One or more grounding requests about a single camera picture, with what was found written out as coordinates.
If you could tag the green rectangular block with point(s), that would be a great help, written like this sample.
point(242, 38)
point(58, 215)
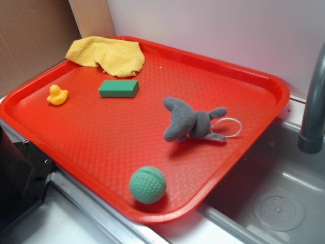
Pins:
point(124, 88)

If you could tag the grey faucet spout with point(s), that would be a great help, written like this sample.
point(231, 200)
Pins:
point(311, 135)

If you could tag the grey plush toy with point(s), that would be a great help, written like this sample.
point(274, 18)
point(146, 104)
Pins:
point(187, 123)

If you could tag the red plastic tray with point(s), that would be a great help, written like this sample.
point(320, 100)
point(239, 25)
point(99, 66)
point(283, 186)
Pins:
point(102, 142)

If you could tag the green dimpled ball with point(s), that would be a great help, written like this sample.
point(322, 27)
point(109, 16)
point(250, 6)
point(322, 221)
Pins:
point(148, 185)

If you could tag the wooden board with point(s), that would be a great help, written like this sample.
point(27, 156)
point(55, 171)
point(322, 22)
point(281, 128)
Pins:
point(93, 18)

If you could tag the brown cardboard panel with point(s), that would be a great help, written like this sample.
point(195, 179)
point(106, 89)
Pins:
point(35, 36)

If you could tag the yellow rubber duck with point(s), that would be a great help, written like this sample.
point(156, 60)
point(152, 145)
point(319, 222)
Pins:
point(57, 95)

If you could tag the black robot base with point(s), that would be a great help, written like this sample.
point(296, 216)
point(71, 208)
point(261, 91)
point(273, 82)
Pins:
point(25, 175)

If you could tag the yellow terry cloth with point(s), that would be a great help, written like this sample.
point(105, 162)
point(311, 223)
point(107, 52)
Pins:
point(118, 58)

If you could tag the grey plastic sink basin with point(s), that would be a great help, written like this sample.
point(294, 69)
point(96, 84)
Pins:
point(274, 194)

